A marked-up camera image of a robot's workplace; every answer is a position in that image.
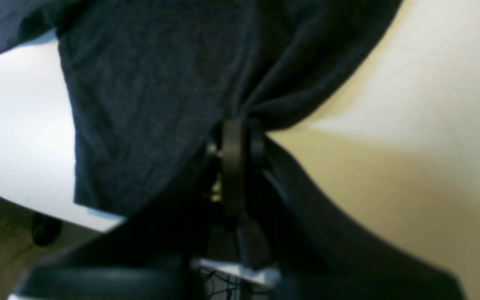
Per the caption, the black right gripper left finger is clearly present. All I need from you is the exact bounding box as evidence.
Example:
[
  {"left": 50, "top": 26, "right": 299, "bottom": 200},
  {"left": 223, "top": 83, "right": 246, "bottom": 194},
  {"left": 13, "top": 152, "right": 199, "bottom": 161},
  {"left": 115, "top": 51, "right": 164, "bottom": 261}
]
[{"left": 157, "top": 120, "right": 245, "bottom": 267}]

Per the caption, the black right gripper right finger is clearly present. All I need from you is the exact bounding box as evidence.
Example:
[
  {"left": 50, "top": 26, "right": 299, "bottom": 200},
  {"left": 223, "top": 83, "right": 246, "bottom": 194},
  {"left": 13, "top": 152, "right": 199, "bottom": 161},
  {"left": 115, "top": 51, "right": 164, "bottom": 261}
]
[{"left": 244, "top": 121, "right": 349, "bottom": 275}]

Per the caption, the dark navy T-shirt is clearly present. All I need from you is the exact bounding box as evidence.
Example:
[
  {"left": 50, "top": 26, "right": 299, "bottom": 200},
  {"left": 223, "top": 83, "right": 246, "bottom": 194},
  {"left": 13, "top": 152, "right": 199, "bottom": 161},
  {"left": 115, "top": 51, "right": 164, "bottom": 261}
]
[{"left": 0, "top": 0, "right": 402, "bottom": 216}]

